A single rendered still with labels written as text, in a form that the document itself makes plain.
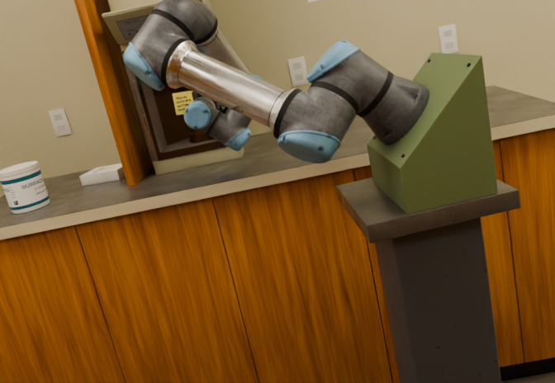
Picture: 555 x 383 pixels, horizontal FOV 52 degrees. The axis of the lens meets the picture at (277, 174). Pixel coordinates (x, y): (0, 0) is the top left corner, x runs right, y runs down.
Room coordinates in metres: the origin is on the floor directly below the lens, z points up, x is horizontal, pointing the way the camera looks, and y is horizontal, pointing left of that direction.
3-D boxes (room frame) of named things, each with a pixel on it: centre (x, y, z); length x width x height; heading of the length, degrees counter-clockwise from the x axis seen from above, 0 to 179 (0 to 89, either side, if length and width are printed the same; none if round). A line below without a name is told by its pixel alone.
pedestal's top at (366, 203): (1.23, -0.31, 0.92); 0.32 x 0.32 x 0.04; 2
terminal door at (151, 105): (1.98, 0.27, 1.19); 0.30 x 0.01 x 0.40; 86
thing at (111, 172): (2.13, 0.64, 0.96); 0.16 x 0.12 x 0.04; 75
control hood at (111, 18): (1.93, 0.27, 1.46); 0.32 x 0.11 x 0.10; 87
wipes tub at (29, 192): (1.92, 0.86, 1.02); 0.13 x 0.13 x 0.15
